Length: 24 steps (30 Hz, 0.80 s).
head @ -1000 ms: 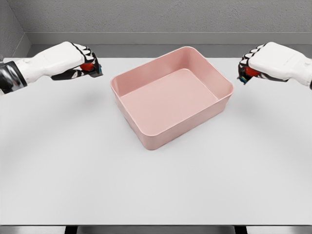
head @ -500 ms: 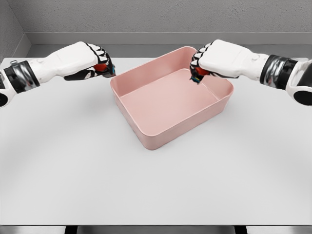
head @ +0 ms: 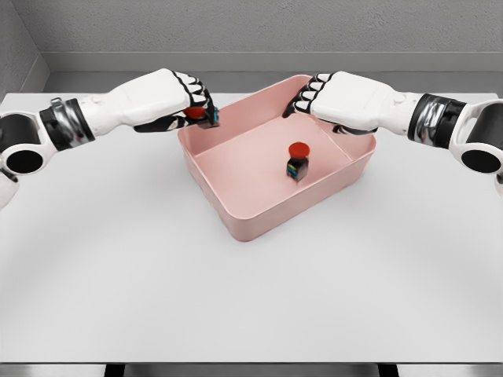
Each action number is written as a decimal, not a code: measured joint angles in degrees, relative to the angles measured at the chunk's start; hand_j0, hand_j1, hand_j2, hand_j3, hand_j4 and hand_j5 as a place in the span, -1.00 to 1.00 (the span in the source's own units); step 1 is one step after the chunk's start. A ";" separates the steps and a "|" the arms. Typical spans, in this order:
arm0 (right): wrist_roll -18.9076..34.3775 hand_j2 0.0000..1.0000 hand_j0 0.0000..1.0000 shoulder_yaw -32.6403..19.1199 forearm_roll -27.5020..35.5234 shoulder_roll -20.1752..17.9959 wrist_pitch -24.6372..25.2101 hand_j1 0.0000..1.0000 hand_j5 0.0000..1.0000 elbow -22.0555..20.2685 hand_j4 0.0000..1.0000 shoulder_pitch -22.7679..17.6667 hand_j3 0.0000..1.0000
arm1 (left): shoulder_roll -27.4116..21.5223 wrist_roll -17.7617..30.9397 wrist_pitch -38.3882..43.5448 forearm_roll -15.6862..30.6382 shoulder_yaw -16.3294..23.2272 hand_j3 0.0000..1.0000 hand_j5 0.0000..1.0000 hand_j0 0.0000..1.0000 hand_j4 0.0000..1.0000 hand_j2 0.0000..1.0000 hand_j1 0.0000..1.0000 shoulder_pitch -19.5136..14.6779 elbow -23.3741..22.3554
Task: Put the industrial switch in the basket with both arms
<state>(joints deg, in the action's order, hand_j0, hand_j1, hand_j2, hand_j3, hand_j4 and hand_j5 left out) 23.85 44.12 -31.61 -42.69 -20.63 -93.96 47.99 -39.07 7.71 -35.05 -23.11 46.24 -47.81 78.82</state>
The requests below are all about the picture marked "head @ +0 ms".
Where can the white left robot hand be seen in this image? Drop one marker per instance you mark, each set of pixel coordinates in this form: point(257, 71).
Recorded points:
point(157, 96)

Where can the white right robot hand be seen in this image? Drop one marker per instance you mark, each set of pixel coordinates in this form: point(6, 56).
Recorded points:
point(346, 100)

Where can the red-button black industrial switch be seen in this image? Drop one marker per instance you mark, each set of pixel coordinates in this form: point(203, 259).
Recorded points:
point(298, 163)
point(204, 116)

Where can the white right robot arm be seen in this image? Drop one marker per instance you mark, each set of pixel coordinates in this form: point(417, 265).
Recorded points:
point(444, 121)

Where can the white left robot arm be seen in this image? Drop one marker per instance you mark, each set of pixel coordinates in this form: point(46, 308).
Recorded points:
point(67, 121)

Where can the pink plastic basket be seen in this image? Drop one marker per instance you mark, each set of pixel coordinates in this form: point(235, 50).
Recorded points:
point(275, 157)

